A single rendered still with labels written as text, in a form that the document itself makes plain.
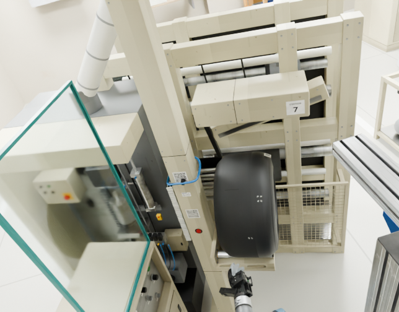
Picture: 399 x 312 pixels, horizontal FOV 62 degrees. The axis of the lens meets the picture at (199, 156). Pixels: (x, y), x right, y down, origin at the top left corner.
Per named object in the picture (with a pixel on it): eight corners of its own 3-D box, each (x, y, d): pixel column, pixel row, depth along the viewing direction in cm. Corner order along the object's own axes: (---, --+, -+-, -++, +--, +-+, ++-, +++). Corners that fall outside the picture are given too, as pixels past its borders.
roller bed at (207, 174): (202, 202, 243) (192, 172, 225) (204, 187, 254) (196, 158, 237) (228, 200, 238) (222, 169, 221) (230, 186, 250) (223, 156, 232)
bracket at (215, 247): (212, 267, 205) (209, 257, 199) (219, 217, 235) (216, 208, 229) (218, 267, 204) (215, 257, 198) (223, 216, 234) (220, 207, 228)
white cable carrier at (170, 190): (186, 241, 212) (165, 187, 183) (187, 234, 216) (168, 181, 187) (192, 241, 211) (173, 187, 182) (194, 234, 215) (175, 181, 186)
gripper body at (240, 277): (251, 275, 158) (256, 298, 148) (238, 284, 161) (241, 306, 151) (240, 268, 155) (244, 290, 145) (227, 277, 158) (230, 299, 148)
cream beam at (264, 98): (196, 129, 185) (189, 106, 176) (202, 105, 205) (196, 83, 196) (310, 117, 171) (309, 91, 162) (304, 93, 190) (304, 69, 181)
